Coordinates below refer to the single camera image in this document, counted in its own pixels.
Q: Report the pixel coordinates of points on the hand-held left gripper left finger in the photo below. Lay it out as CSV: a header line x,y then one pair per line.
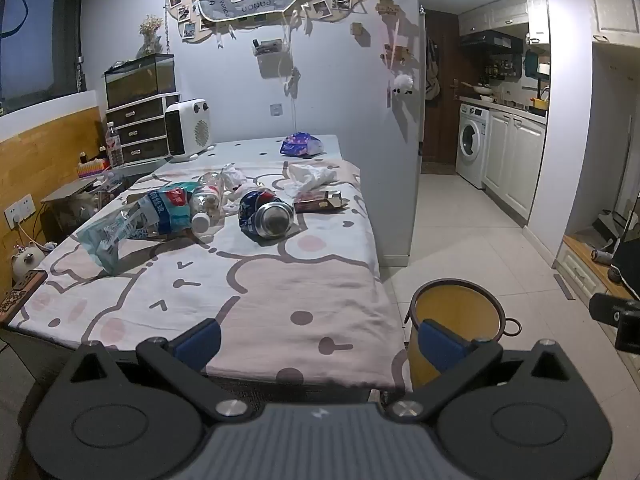
x,y
197,346

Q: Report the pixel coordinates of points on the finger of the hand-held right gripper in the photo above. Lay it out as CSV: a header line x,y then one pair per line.
x,y
605,309

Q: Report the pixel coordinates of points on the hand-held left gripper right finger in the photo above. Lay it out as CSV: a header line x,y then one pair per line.
x,y
440,347

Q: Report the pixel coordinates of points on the yellow bin with brown rim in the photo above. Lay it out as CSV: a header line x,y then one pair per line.
x,y
455,305

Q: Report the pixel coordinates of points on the clear bottle with white cap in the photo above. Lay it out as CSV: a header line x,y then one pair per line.
x,y
207,200

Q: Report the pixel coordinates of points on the crushed blue can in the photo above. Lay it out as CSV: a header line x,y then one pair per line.
x,y
265,215

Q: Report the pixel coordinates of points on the large white tissue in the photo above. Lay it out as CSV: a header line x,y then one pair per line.
x,y
310,177

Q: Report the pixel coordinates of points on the low cabinet with wooden top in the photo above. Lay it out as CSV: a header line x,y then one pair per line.
x,y
580,265

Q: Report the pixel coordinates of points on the hair dryer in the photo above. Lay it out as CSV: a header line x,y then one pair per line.
x,y
602,255

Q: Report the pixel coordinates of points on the black box on cabinet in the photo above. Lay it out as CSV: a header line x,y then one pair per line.
x,y
629,260

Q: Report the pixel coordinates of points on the cartoon printed bedsheet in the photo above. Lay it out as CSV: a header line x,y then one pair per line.
x,y
250,300

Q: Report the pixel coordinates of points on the white kitchen base cabinets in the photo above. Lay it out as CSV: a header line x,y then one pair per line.
x,y
515,160

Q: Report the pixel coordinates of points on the carved wooden box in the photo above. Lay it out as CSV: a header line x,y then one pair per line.
x,y
20,295

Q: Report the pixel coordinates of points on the dark side table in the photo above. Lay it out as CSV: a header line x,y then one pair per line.
x,y
70,210

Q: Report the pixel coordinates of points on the brown cardboard carton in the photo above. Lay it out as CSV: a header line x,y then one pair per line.
x,y
317,202

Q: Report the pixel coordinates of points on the white cat figurine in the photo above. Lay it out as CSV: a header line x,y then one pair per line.
x,y
25,260

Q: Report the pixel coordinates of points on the box of coloured pens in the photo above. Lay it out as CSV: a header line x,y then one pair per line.
x,y
92,167

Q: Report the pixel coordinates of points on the white washing machine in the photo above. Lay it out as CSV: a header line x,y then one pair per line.
x,y
472,142

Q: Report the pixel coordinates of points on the upright red label water bottle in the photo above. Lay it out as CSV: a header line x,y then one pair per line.
x,y
115,147

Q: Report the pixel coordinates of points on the white space heater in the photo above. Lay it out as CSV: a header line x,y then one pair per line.
x,y
187,130

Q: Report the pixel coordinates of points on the white drawer unit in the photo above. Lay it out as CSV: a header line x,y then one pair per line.
x,y
142,132

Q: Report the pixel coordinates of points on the purple packet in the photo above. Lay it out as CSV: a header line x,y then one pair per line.
x,y
300,145

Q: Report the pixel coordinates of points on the brown wooden door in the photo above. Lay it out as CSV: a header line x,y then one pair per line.
x,y
447,120

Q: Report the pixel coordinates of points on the panda plush toy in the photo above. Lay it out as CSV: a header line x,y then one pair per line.
x,y
402,84

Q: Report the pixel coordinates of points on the glass fish tank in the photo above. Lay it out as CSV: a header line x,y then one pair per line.
x,y
140,80

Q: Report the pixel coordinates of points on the hanging bags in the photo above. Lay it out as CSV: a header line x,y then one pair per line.
x,y
432,72

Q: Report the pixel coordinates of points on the black range hood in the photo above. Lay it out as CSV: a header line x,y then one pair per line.
x,y
490,40

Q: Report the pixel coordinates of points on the dried flower bouquet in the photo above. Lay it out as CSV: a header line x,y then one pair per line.
x,y
150,35

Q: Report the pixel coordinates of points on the window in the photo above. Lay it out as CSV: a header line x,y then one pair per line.
x,y
30,50

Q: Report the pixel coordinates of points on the wall socket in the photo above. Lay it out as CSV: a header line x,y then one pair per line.
x,y
19,211

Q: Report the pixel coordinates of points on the white wall switch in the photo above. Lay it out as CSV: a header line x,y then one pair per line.
x,y
277,110

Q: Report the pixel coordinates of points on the small wall shelf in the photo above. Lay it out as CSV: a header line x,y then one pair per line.
x,y
267,47

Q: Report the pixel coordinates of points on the white kitchen wall cabinets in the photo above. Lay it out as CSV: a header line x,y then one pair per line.
x,y
495,12

